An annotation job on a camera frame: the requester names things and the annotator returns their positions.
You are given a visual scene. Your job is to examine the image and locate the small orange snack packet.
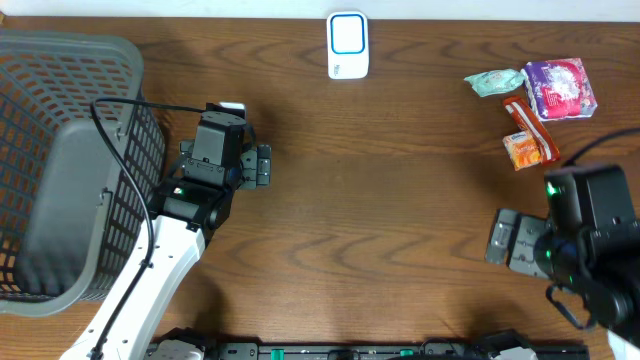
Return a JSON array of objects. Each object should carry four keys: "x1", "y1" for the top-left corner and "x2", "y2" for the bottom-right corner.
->
[{"x1": 503, "y1": 131, "x2": 542, "y2": 171}]

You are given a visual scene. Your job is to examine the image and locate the long orange red snack bag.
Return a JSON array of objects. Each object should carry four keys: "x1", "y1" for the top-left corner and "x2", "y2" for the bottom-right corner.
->
[{"x1": 503, "y1": 96, "x2": 560, "y2": 164}]

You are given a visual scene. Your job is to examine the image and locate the red purple tissue pack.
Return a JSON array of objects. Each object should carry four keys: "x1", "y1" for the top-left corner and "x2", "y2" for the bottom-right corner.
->
[{"x1": 521, "y1": 58, "x2": 598, "y2": 121}]

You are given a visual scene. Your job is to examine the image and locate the green snack packet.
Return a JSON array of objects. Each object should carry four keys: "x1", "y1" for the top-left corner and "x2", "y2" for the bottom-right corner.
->
[{"x1": 464, "y1": 69, "x2": 525, "y2": 97}]

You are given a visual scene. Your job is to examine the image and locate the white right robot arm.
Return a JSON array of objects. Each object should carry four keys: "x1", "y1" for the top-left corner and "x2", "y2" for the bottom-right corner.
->
[{"x1": 485, "y1": 165, "x2": 639, "y2": 359}]

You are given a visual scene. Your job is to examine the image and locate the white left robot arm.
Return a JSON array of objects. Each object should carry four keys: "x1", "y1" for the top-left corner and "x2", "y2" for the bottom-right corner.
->
[{"x1": 63, "y1": 102, "x2": 271, "y2": 359}]

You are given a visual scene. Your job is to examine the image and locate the white barcode scanner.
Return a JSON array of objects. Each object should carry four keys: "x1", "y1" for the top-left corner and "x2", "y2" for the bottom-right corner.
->
[{"x1": 326, "y1": 11, "x2": 370, "y2": 80}]

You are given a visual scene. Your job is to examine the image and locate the grey plastic basket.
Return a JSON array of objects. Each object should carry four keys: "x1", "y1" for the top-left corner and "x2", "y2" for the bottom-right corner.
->
[{"x1": 1, "y1": 30, "x2": 166, "y2": 317}]

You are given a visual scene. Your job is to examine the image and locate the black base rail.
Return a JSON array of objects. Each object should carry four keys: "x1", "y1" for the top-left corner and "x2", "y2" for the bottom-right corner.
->
[{"x1": 144, "y1": 327, "x2": 591, "y2": 360}]

